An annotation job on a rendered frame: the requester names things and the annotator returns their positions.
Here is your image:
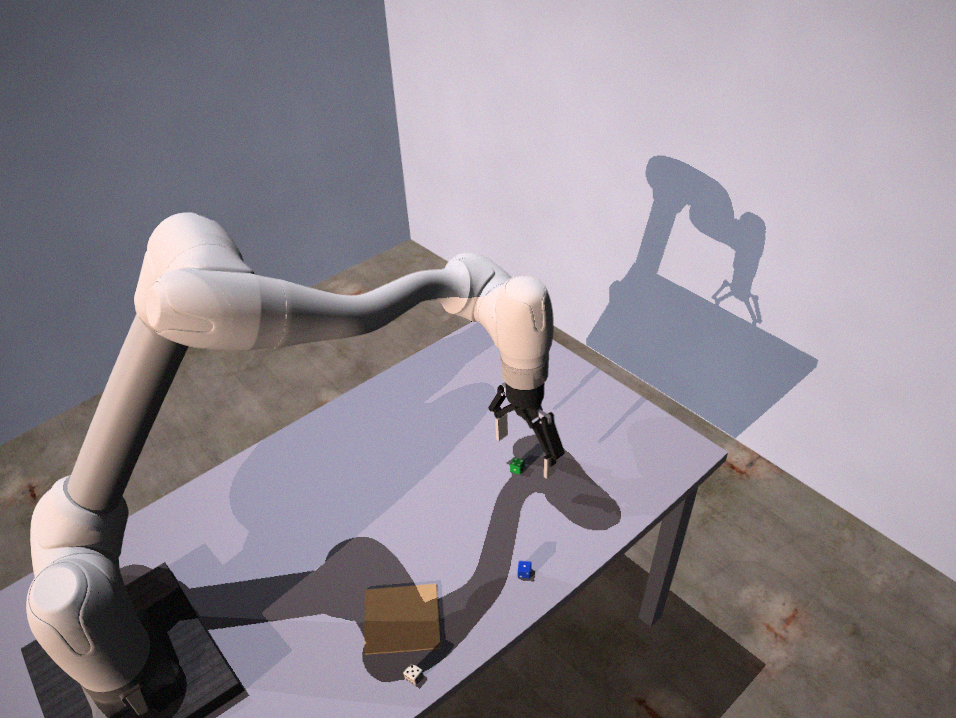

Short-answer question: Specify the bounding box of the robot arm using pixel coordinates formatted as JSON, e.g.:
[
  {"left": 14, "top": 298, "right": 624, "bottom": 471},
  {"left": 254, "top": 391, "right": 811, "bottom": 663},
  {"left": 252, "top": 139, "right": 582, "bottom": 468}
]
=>
[{"left": 26, "top": 212, "right": 554, "bottom": 718}]

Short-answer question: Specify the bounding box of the tan flat mat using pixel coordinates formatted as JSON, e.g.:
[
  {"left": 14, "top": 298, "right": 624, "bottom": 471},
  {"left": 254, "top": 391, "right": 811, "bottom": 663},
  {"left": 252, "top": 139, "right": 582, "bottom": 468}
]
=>
[{"left": 364, "top": 584, "right": 441, "bottom": 655}]

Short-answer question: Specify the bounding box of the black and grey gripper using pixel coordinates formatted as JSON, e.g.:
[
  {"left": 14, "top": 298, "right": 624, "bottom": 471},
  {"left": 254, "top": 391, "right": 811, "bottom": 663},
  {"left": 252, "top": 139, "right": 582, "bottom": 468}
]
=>
[{"left": 488, "top": 383, "right": 565, "bottom": 479}]

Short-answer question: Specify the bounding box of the white die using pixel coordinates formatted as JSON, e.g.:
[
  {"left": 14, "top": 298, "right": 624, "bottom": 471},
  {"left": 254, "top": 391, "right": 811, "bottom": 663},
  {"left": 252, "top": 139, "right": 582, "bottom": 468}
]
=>
[{"left": 404, "top": 663, "right": 424, "bottom": 685}]

